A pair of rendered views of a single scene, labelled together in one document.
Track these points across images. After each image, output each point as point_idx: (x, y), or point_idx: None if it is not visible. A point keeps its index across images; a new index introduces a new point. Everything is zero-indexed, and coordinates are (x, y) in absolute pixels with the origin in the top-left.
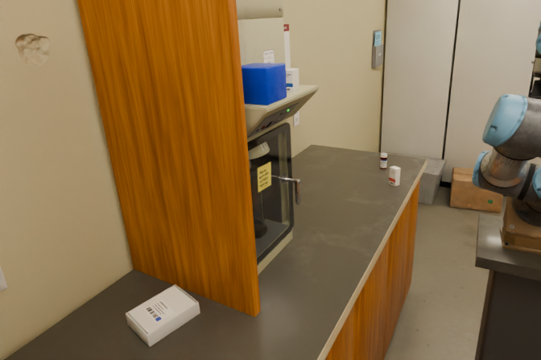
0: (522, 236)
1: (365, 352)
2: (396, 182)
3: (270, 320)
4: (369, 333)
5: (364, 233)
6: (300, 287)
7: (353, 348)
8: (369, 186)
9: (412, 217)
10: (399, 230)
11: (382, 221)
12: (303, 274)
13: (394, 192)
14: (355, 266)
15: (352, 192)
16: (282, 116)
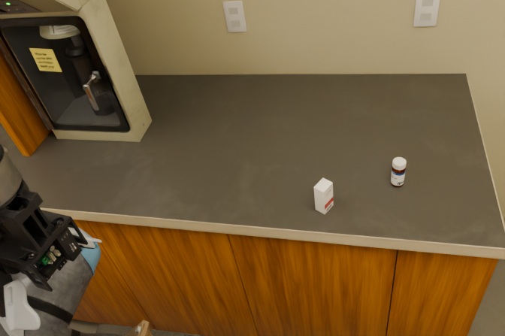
0: None
1: (165, 292)
2: (317, 206)
3: (17, 164)
4: (173, 286)
5: (152, 197)
6: (55, 171)
7: (115, 264)
8: (303, 177)
9: (421, 298)
10: (303, 266)
11: (186, 210)
12: (75, 167)
13: (291, 210)
14: (86, 201)
15: (274, 163)
16: (20, 7)
